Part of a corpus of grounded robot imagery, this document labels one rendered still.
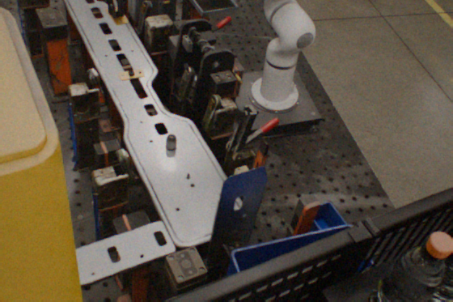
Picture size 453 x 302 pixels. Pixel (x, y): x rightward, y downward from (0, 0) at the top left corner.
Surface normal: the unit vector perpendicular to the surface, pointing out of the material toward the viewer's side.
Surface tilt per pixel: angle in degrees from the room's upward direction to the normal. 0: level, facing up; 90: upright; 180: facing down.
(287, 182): 0
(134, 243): 0
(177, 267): 0
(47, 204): 90
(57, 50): 90
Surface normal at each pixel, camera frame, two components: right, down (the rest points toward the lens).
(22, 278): 0.45, 0.68
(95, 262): 0.14, -0.68
